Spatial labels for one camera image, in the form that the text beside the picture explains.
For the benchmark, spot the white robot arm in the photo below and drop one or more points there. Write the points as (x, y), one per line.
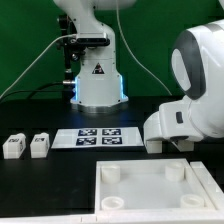
(197, 64)

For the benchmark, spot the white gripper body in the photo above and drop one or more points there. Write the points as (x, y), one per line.
(154, 129)

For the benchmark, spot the white square tabletop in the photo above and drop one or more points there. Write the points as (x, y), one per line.
(144, 185)

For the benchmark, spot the paper sheet with AprilTags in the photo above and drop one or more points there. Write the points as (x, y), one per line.
(97, 137)

